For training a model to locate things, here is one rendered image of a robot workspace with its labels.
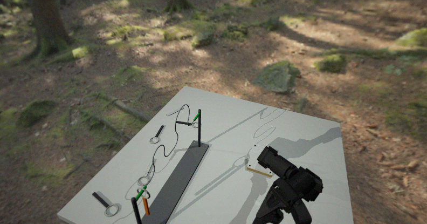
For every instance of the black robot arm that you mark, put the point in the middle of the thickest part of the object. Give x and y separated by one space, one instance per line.
310 182

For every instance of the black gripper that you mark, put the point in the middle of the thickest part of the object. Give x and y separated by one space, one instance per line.
282 197

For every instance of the orange handle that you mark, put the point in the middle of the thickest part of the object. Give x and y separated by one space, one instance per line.
145 200

